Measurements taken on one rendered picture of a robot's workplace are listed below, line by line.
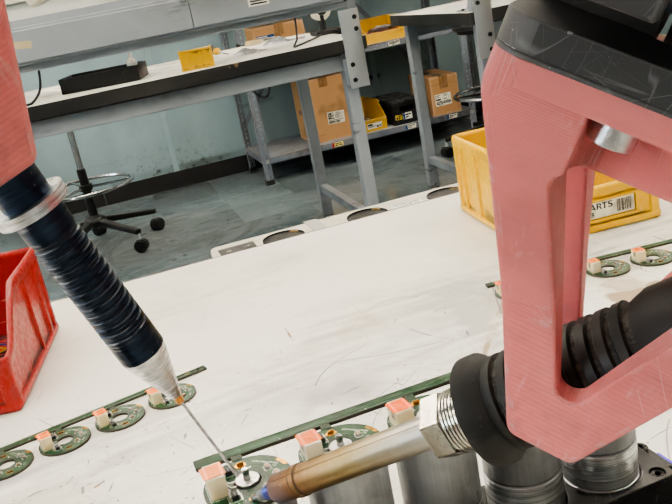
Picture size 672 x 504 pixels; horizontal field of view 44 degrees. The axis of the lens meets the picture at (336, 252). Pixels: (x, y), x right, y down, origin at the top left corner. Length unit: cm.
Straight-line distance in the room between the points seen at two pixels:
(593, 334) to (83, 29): 231
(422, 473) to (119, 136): 439
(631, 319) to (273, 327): 35
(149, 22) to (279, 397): 209
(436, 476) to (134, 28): 225
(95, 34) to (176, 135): 224
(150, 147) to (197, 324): 411
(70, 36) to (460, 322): 207
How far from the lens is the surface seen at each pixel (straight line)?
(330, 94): 434
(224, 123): 466
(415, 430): 19
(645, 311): 16
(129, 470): 39
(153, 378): 20
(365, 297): 51
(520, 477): 26
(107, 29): 244
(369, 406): 26
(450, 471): 25
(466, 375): 18
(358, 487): 24
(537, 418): 17
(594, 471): 28
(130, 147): 461
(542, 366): 16
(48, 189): 18
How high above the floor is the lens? 94
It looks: 18 degrees down
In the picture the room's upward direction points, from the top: 11 degrees counter-clockwise
